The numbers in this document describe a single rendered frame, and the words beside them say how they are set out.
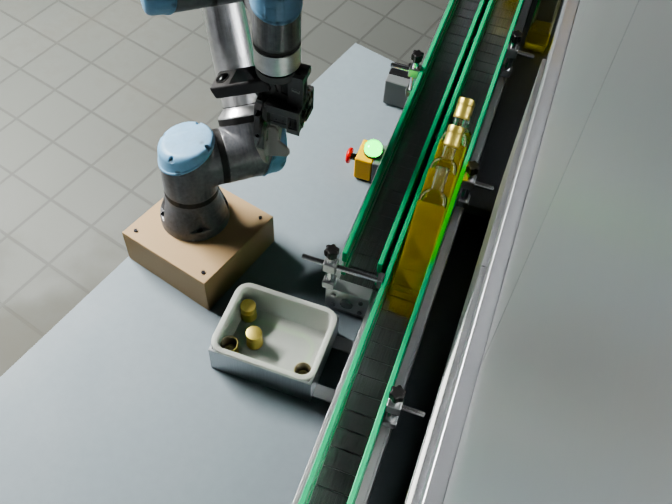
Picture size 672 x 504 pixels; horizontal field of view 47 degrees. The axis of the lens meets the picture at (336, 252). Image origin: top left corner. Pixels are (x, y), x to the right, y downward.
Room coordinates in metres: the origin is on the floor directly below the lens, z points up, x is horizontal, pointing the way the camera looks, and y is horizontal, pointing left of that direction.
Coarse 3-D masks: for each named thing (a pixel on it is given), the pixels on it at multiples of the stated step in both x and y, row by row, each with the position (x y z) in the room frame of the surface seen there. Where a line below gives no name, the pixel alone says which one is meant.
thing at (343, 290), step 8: (344, 280) 0.87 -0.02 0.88; (336, 288) 0.85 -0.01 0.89; (344, 288) 0.85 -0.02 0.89; (352, 288) 0.85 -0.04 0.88; (360, 288) 0.85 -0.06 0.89; (368, 288) 0.85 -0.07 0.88; (328, 296) 0.85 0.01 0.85; (336, 296) 0.84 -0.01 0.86; (344, 296) 0.84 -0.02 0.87; (352, 296) 0.83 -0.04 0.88; (360, 296) 0.83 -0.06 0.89; (368, 296) 0.84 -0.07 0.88; (328, 304) 0.85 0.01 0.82; (336, 304) 0.84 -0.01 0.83; (344, 304) 0.83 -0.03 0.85; (352, 304) 0.83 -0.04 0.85; (360, 304) 0.82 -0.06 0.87; (368, 304) 0.82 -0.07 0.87; (352, 312) 0.83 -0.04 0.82; (360, 312) 0.83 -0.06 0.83
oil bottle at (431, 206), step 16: (432, 192) 0.98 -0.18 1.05; (416, 208) 0.96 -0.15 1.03; (432, 208) 0.95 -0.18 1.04; (416, 224) 0.93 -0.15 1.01; (432, 224) 0.93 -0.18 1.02; (416, 240) 0.91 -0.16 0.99; (432, 240) 0.90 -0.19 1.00; (416, 256) 0.88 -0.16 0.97; (400, 272) 0.86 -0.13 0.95; (416, 272) 0.86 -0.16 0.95; (400, 288) 0.83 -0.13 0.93; (416, 288) 0.83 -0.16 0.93
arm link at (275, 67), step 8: (256, 56) 0.93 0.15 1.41; (264, 56) 0.92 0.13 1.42; (288, 56) 0.92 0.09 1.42; (296, 56) 0.93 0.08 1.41; (256, 64) 0.93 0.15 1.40; (264, 64) 0.92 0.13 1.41; (272, 64) 0.91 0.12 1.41; (280, 64) 0.91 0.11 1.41; (288, 64) 0.92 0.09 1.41; (296, 64) 0.93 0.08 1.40; (264, 72) 0.92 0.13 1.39; (272, 72) 0.91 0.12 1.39; (280, 72) 0.91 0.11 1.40; (288, 72) 0.92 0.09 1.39
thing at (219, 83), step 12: (228, 72) 0.99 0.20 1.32; (240, 72) 0.97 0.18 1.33; (252, 72) 0.96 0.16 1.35; (216, 84) 0.96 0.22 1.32; (228, 84) 0.95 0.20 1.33; (240, 84) 0.94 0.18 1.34; (252, 84) 0.94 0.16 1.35; (264, 84) 0.93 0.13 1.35; (216, 96) 0.95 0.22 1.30; (228, 96) 0.95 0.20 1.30
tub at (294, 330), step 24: (240, 288) 0.86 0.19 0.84; (264, 288) 0.86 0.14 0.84; (240, 312) 0.83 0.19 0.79; (264, 312) 0.85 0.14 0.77; (288, 312) 0.84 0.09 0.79; (312, 312) 0.82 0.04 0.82; (216, 336) 0.74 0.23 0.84; (240, 336) 0.78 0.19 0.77; (264, 336) 0.79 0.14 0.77; (288, 336) 0.79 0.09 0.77; (312, 336) 0.80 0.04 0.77; (240, 360) 0.69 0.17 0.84; (264, 360) 0.73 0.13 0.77; (288, 360) 0.74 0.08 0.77; (312, 360) 0.74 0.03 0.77
